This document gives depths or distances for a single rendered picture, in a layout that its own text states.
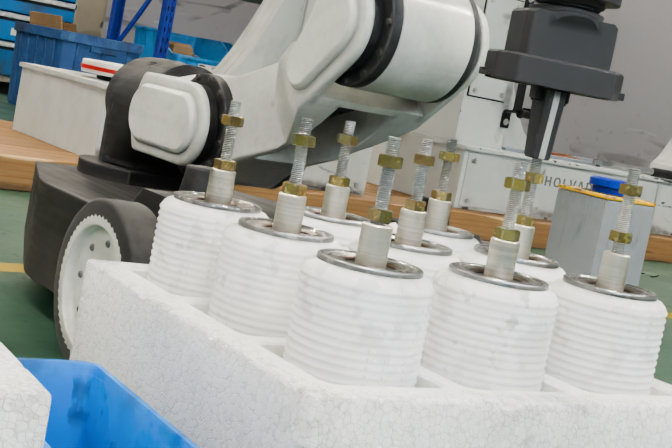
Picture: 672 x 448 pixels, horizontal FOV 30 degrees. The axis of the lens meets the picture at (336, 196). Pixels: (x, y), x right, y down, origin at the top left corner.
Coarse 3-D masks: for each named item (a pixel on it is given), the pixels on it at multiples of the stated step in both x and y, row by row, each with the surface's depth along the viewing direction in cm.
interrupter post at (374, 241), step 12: (372, 228) 86; (384, 228) 86; (360, 240) 87; (372, 240) 86; (384, 240) 86; (360, 252) 87; (372, 252) 86; (384, 252) 87; (372, 264) 86; (384, 264) 87
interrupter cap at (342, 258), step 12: (324, 252) 88; (336, 252) 89; (348, 252) 90; (336, 264) 84; (348, 264) 84; (360, 264) 85; (396, 264) 89; (408, 264) 89; (384, 276) 84; (396, 276) 84; (408, 276) 85; (420, 276) 86
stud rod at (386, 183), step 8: (392, 136) 86; (392, 144) 86; (400, 144) 86; (392, 152) 86; (384, 168) 87; (384, 176) 86; (392, 176) 86; (384, 184) 86; (392, 184) 87; (384, 192) 87; (376, 200) 87; (384, 200) 87; (376, 208) 87; (384, 208) 87; (376, 224) 87; (384, 224) 87
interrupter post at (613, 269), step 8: (608, 256) 99; (616, 256) 99; (624, 256) 99; (600, 264) 100; (608, 264) 99; (616, 264) 99; (624, 264) 99; (600, 272) 100; (608, 272) 99; (616, 272) 99; (624, 272) 99; (600, 280) 100; (608, 280) 99; (616, 280) 99; (624, 280) 100; (608, 288) 99; (616, 288) 99
